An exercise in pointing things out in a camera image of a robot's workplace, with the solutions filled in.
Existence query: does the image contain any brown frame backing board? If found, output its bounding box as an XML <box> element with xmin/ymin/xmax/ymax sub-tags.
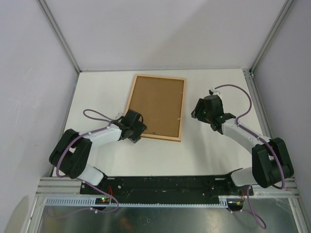
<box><xmin>127</xmin><ymin>76</ymin><xmax>184</xmax><ymax>139</ymax></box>

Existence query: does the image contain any purple cable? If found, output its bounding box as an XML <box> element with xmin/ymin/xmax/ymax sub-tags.
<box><xmin>46</xmin><ymin>109</ymin><xmax>120</xmax><ymax>219</ymax></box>
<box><xmin>208</xmin><ymin>84</ymin><xmax>286</xmax><ymax>229</ymax></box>

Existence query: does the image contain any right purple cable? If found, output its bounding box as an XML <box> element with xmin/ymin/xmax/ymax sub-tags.
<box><xmin>208</xmin><ymin>84</ymin><xmax>286</xmax><ymax>229</ymax></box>

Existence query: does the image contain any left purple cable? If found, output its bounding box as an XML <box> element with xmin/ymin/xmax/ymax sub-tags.
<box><xmin>46</xmin><ymin>109</ymin><xmax>120</xmax><ymax>219</ymax></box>

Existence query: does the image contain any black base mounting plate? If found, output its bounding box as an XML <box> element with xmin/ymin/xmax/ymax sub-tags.
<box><xmin>80</xmin><ymin>174</ymin><xmax>247</xmax><ymax>205</ymax></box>

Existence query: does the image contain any shiny metal floor sheet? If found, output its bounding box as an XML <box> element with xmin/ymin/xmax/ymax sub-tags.
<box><xmin>37</xmin><ymin>198</ymin><xmax>310</xmax><ymax>233</ymax></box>

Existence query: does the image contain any right aluminium corner post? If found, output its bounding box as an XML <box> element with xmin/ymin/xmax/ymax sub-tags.
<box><xmin>249</xmin><ymin>0</ymin><xmax>296</xmax><ymax>73</ymax></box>

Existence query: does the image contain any grey slotted cable duct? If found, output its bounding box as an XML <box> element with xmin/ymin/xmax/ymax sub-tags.
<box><xmin>45</xmin><ymin>197</ymin><xmax>228</xmax><ymax>208</ymax></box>

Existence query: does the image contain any left aluminium corner post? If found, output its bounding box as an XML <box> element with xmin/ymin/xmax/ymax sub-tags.
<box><xmin>36</xmin><ymin>0</ymin><xmax>81</xmax><ymax>74</ymax></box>

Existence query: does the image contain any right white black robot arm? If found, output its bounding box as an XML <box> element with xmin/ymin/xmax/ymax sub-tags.
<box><xmin>191</xmin><ymin>95</ymin><xmax>294</xmax><ymax>195</ymax></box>

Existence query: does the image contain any aluminium front rail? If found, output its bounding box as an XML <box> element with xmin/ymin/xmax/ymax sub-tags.
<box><xmin>35</xmin><ymin>177</ymin><xmax>300</xmax><ymax>198</ymax></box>

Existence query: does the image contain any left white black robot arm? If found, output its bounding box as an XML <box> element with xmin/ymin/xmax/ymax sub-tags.
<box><xmin>49</xmin><ymin>109</ymin><xmax>147</xmax><ymax>194</ymax></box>

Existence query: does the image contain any aluminium corner post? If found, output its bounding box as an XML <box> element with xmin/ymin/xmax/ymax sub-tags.
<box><xmin>36</xmin><ymin>0</ymin><xmax>81</xmax><ymax>74</ymax></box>
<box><xmin>249</xmin><ymin>0</ymin><xmax>296</xmax><ymax>73</ymax></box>

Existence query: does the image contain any wooden picture frame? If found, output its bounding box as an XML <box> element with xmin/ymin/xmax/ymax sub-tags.
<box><xmin>123</xmin><ymin>74</ymin><xmax>188</xmax><ymax>143</ymax></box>

